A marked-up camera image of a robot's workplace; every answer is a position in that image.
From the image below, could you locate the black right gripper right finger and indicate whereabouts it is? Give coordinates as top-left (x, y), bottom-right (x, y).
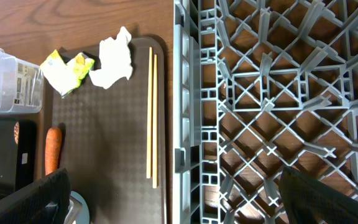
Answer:
top-left (278, 167), bottom-right (358, 223)

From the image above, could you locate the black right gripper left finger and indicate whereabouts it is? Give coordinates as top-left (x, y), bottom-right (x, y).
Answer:
top-left (0, 168), bottom-right (71, 223)

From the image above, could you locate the light blue rice bowl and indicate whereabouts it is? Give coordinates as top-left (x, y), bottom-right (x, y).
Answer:
top-left (67, 191), bottom-right (90, 224)

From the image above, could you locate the brown food scrap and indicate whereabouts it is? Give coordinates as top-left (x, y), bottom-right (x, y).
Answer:
top-left (14, 122), bottom-right (20, 144)

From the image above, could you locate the white napkin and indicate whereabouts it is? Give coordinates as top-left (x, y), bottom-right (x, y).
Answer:
top-left (89, 26), bottom-right (133, 90)

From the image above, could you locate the grey plastic dishwasher rack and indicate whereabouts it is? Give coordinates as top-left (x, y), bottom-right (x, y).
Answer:
top-left (172, 0), bottom-right (358, 223)

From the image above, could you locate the black tray bin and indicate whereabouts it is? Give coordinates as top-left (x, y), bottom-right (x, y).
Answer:
top-left (0, 119), bottom-right (37, 199)

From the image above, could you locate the orange carrot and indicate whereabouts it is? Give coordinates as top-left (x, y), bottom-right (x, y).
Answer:
top-left (45, 128), bottom-right (63, 175)

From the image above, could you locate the brown serving tray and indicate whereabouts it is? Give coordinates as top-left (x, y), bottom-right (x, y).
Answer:
top-left (52, 37), bottom-right (167, 223)

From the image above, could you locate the left wooden chopstick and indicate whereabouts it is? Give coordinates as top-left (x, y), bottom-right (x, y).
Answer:
top-left (146, 47), bottom-right (153, 179)

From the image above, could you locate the wooden chopstick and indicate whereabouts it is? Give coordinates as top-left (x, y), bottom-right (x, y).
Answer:
top-left (146, 47), bottom-right (153, 179)
top-left (152, 54), bottom-right (158, 189)

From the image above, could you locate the clear plastic bin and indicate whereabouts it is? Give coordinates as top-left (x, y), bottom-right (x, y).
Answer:
top-left (0, 48), bottom-right (44, 114)

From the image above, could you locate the yellow green snack wrapper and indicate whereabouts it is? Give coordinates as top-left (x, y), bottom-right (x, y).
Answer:
top-left (40, 50), bottom-right (95, 98)

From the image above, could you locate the right wooden chopstick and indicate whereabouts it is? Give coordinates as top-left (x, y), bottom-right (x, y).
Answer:
top-left (152, 54), bottom-right (158, 189)

